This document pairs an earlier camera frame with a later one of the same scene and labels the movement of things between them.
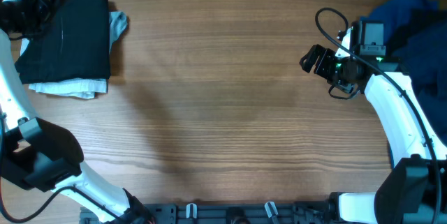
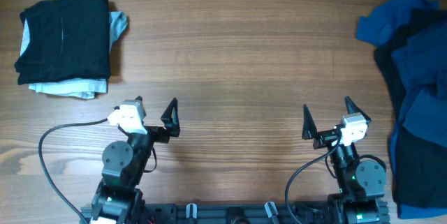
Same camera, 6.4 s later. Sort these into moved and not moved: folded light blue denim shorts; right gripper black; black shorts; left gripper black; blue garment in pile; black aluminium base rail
Moved: left gripper black; right gripper black
Not moved: folded light blue denim shorts; black shorts; black aluminium base rail; blue garment in pile
